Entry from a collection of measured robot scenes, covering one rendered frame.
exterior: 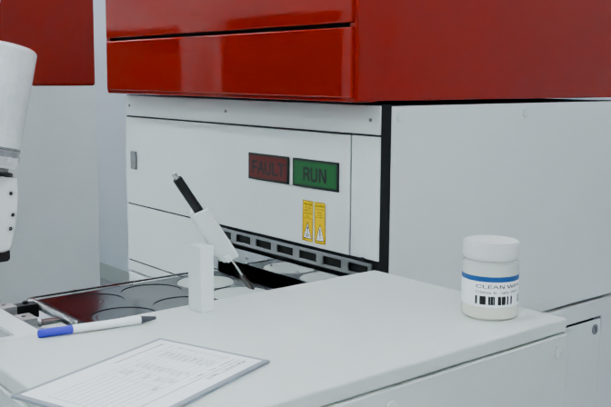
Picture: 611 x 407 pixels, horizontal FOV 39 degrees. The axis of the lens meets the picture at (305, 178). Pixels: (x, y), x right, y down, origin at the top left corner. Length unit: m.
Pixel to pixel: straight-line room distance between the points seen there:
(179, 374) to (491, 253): 0.41
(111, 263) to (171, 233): 3.65
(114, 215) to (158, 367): 4.51
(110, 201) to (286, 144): 3.97
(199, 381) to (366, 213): 0.57
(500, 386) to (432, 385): 0.12
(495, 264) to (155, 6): 0.95
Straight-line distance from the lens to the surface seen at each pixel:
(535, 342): 1.10
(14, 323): 1.13
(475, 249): 1.09
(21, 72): 1.14
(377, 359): 0.94
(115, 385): 0.87
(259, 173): 1.57
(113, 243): 5.45
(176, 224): 1.83
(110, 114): 5.36
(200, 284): 1.10
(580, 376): 1.87
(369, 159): 1.35
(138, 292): 1.50
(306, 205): 1.47
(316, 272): 1.45
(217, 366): 0.91
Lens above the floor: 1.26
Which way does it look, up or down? 7 degrees down
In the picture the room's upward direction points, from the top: straight up
